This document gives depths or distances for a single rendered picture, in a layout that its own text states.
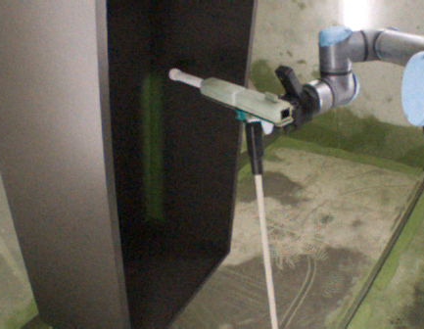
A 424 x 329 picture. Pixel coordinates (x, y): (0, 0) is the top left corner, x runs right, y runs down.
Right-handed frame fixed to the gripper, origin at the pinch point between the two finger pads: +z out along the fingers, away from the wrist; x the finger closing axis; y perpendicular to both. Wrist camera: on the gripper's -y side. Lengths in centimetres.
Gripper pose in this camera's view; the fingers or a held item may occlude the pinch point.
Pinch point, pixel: (248, 114)
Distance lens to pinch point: 113.9
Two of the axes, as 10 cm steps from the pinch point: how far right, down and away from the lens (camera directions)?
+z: -7.5, 3.4, -5.7
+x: -6.6, -3.3, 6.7
